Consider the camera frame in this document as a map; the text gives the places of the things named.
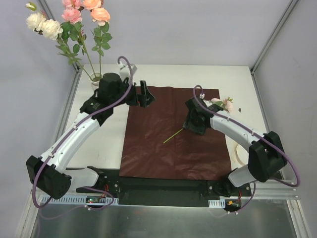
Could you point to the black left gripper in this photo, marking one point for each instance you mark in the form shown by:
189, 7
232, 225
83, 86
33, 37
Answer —
138, 95

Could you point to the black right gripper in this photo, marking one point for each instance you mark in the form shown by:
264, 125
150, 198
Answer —
189, 123

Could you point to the pink flower bouquet green leaves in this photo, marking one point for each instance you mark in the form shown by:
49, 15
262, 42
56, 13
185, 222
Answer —
219, 102

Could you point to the dark red wrapping paper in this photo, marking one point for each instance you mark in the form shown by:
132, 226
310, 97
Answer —
156, 146

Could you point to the cream printed ribbon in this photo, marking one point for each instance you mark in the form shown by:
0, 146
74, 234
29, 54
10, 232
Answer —
240, 154

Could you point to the white rose stem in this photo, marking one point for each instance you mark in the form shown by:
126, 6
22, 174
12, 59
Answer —
39, 23

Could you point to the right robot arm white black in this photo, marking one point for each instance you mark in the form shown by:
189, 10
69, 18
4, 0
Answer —
263, 161

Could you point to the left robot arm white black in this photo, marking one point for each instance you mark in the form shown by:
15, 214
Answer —
49, 172

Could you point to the beige ceramic vase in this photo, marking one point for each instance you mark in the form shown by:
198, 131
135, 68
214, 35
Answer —
95, 80

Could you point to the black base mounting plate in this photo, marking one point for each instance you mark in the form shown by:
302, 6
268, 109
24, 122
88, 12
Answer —
164, 192

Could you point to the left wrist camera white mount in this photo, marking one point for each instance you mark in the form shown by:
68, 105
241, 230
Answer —
124, 71

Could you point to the right side aluminium rail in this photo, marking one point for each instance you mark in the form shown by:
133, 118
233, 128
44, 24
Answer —
261, 103

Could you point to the right white cable duct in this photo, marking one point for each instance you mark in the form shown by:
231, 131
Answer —
218, 203

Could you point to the white cable duct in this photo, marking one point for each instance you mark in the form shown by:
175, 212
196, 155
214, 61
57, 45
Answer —
84, 200
218, 203

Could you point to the left white cable duct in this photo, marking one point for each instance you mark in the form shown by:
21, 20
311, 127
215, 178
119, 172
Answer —
84, 200

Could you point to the right aluminium frame post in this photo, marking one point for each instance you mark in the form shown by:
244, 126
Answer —
274, 34

